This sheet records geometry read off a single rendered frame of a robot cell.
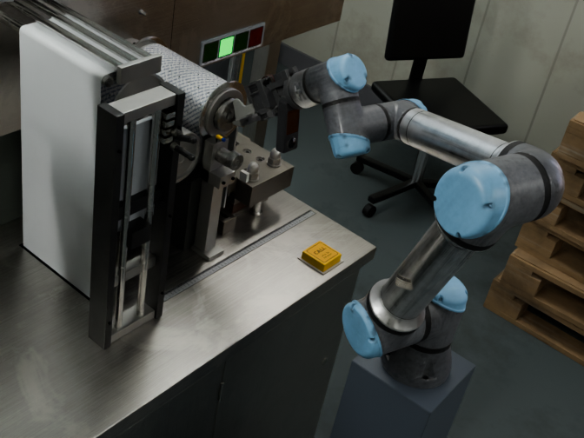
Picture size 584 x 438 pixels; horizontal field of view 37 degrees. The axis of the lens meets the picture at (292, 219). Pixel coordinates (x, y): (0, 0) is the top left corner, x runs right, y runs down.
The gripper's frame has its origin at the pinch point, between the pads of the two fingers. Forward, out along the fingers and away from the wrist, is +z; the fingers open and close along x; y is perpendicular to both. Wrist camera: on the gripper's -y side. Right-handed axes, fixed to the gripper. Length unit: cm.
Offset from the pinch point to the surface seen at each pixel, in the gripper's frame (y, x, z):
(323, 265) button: -38.5, -10.9, 3.2
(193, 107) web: 7.0, 7.8, 3.8
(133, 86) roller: 14.5, 28.1, -6.1
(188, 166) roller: -4.4, 10.7, 9.4
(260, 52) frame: 17, -75, 60
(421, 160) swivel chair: -51, -187, 98
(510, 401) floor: -130, -108, 38
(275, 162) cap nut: -12.8, -19.8, 15.0
